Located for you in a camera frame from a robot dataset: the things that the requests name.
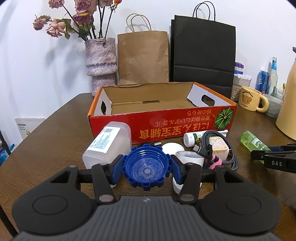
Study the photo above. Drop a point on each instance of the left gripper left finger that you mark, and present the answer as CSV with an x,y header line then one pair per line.
x,y
103,176

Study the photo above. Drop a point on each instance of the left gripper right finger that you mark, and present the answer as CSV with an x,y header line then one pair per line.
x,y
188,175

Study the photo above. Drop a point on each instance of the white tape roll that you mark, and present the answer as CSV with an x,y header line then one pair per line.
x,y
186,157

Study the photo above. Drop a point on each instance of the white round lid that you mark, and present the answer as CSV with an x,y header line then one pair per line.
x,y
172,148

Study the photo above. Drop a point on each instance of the white spray bottle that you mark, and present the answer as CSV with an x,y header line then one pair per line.
x,y
194,138

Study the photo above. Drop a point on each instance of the translucent plastic jar with label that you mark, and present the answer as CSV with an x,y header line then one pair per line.
x,y
114,139

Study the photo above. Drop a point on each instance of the green transparent bottle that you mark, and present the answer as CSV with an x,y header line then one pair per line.
x,y
253,143

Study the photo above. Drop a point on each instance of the beige charger plug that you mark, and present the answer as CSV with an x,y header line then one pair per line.
x,y
219,147

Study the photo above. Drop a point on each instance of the blue ridged jar lid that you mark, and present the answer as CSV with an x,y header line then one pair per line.
x,y
146,167

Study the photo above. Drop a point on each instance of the cream kettle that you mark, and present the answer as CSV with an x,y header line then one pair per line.
x,y
286,121

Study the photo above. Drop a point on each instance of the yellow bear mug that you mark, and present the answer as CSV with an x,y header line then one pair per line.
x,y
253,100

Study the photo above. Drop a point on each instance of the red orange cardboard box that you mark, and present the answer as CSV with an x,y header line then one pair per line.
x,y
155,111

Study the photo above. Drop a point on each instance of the blue soda can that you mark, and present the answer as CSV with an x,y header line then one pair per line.
x,y
262,82

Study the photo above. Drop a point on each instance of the clear bottle blue label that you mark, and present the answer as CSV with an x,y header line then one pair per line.
x,y
273,78

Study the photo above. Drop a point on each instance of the clear food container with seeds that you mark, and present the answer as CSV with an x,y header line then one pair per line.
x,y
239,81

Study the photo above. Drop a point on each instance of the purple white small jar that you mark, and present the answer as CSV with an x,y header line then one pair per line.
x,y
238,68

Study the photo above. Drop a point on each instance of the purple textured vase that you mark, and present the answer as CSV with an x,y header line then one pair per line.
x,y
101,62

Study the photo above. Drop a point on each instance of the brown paper bag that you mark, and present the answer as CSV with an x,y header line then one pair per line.
x,y
143,56

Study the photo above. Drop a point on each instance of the black paper bag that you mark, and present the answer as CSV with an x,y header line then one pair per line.
x,y
203,51

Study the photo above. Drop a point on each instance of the dried pink roses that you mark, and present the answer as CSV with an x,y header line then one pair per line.
x,y
90,21

